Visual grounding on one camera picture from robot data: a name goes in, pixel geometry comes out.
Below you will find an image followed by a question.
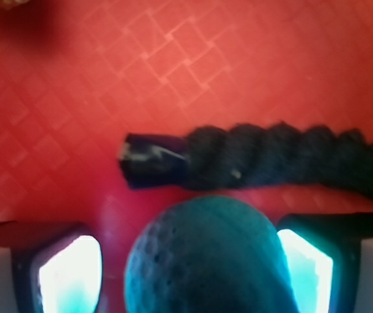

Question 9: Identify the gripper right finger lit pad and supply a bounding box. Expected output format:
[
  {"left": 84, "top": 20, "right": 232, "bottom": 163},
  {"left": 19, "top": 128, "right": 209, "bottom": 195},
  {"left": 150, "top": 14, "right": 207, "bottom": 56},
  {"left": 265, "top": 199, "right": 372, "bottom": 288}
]
[{"left": 277, "top": 213, "right": 373, "bottom": 312}]

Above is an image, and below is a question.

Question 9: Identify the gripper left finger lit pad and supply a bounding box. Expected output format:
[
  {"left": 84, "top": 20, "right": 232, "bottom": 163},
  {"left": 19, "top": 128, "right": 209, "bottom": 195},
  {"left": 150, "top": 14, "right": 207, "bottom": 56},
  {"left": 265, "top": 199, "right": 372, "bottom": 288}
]
[{"left": 0, "top": 221, "right": 103, "bottom": 312}]

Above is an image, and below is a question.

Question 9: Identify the blue dimpled ball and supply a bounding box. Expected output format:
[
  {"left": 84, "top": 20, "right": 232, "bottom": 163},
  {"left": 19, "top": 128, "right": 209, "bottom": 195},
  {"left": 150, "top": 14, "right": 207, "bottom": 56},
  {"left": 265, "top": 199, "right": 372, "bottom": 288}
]
[{"left": 124, "top": 196, "right": 298, "bottom": 312}]

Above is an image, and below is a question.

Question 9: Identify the orange plastic tray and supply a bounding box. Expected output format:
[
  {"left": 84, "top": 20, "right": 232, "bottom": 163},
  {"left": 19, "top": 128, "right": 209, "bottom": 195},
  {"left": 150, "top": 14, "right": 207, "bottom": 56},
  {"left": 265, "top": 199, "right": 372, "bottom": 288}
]
[{"left": 0, "top": 1, "right": 373, "bottom": 278}]

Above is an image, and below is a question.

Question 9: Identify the dark blue rope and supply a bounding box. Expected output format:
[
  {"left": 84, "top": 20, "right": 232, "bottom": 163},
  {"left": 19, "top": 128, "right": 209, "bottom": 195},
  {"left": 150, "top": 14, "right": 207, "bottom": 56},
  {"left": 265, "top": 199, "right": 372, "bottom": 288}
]
[{"left": 117, "top": 121, "right": 373, "bottom": 209}]

